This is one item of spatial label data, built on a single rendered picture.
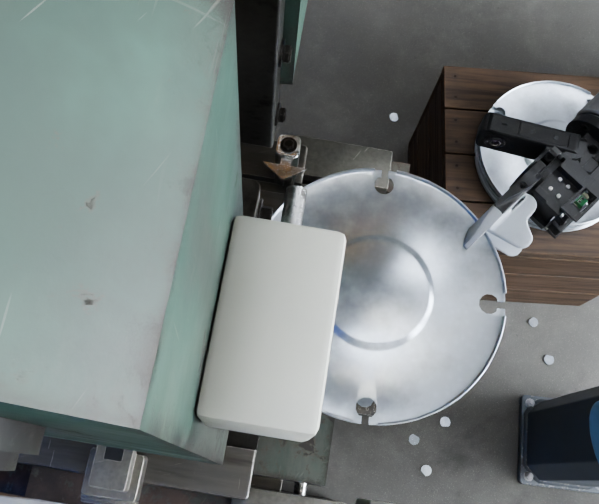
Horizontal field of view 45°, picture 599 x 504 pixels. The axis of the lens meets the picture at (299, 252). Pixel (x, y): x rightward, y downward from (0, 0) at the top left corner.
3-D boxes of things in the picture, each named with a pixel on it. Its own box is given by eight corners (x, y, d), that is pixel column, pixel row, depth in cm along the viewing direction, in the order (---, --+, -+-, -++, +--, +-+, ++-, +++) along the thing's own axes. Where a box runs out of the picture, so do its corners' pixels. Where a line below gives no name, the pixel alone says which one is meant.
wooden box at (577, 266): (569, 154, 176) (642, 79, 143) (580, 306, 165) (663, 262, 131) (407, 143, 174) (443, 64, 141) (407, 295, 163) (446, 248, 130)
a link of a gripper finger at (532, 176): (507, 210, 78) (561, 158, 80) (496, 200, 78) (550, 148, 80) (495, 222, 83) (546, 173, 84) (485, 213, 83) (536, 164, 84)
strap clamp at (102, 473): (169, 361, 85) (158, 346, 76) (137, 509, 80) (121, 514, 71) (119, 353, 85) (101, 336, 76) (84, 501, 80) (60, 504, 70)
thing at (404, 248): (229, 409, 77) (229, 409, 76) (262, 158, 84) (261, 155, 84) (500, 439, 77) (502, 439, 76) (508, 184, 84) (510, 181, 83)
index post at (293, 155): (297, 167, 94) (302, 133, 85) (294, 188, 93) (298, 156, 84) (276, 163, 94) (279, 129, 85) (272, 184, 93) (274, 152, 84)
